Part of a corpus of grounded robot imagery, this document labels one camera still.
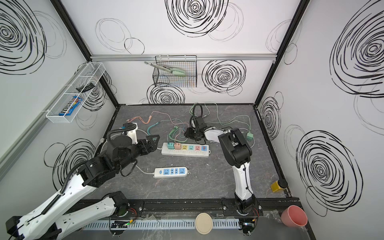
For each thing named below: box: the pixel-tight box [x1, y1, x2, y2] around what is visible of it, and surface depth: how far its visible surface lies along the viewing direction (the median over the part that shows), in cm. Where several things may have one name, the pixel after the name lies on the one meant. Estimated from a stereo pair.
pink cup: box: [281, 205, 308, 228], surface depth 64 cm
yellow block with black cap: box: [270, 179, 288, 193], surface depth 75 cm
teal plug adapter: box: [167, 142, 175, 150], surface depth 91 cm
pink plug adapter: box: [174, 142, 182, 150], surface depth 91 cm
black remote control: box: [75, 82, 95, 93], surface depth 82 cm
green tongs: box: [144, 61, 186, 76], surface depth 94 cm
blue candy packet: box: [58, 96, 83, 116], surface depth 72 cm
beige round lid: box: [195, 212, 213, 235], surface depth 66 cm
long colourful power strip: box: [161, 142, 211, 158], surface depth 93 cm
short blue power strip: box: [153, 166, 190, 179], surface depth 85 cm
